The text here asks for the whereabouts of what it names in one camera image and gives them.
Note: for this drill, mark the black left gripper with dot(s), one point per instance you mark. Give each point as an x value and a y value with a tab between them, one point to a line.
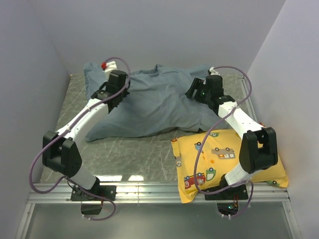
126	93

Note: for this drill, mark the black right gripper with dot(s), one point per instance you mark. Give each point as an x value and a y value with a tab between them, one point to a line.
198	84

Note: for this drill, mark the blue patterned pillowcase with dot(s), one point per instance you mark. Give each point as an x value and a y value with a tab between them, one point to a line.
157	103

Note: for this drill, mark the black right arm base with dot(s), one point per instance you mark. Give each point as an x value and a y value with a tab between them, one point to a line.
228	200

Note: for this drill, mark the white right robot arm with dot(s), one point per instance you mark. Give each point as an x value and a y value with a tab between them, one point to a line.
258	150

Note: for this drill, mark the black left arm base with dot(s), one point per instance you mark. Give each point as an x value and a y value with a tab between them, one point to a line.
92	201

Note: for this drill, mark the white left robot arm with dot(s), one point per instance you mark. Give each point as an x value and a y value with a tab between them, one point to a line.
61	148

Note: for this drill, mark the yellow cartoon car pillow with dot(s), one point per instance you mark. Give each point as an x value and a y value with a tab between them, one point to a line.
219	155

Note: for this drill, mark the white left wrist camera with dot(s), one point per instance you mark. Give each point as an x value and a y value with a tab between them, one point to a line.
108	67

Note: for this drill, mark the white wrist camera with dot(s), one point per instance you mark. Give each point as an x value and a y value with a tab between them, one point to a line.
108	67
212	71

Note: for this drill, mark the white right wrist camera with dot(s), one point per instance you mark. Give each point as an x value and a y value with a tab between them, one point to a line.
212	71

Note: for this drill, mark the aluminium right side rail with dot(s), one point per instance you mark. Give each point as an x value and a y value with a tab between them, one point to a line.
247	106

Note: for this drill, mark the aluminium rail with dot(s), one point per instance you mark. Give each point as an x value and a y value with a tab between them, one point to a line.
247	106
147	210

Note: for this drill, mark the aluminium front rail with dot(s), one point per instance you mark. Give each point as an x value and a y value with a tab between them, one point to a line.
147	210

